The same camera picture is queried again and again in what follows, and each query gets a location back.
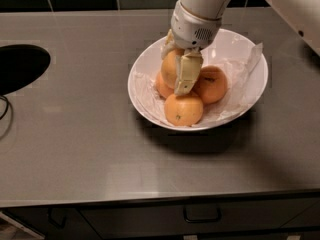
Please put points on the dark drawer front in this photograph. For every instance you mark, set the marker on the dark drawer front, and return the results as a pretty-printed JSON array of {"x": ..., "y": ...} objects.
[{"x": 168, "y": 220}]

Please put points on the black left cabinet handle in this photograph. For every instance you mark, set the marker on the black left cabinet handle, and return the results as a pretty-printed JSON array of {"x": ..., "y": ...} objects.
[{"x": 57, "y": 217}]

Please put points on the black round object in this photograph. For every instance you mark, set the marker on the black round object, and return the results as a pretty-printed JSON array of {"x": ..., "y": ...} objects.
[{"x": 20, "y": 65}]

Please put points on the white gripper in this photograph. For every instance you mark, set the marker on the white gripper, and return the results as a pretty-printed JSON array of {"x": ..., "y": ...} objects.
[{"x": 190, "y": 30}]

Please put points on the left hidden orange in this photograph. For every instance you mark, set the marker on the left hidden orange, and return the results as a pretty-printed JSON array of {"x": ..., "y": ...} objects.
[{"x": 163, "y": 89}]

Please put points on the white ceramic bowl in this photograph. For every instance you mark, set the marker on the white ceramic bowl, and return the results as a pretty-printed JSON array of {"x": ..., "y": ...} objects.
[{"x": 233, "y": 47}]

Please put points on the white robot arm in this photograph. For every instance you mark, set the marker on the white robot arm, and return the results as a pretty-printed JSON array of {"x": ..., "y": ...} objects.
[{"x": 303, "y": 16}]

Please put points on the black drawer handle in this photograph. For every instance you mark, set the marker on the black drawer handle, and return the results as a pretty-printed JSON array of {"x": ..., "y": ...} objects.
[{"x": 201, "y": 214}]

